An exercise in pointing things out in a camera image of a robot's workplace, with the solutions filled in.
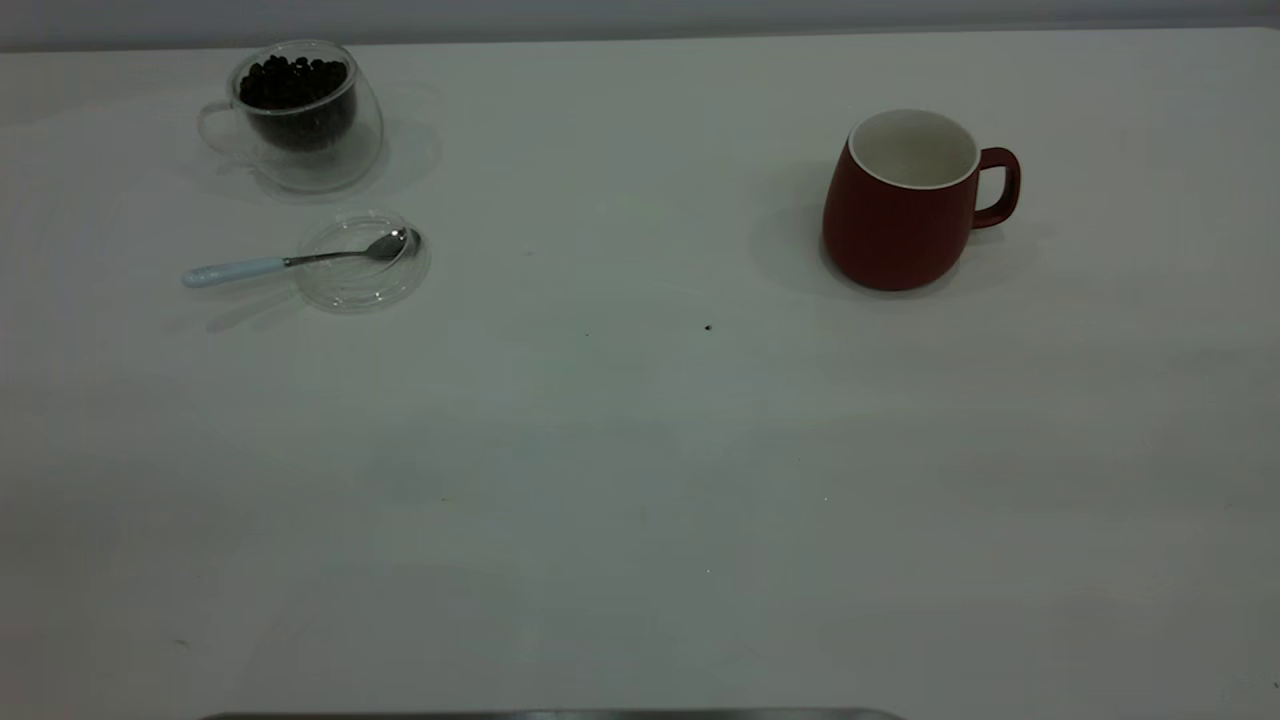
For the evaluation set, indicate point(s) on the red ceramic mug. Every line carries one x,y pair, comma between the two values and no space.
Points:
890,235

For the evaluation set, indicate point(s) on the clear round glass lid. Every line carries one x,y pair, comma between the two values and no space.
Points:
355,285

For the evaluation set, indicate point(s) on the coffee bean pile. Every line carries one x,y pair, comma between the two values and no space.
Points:
295,95

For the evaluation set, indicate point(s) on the clear double-wall glass cup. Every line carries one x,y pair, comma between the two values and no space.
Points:
335,165

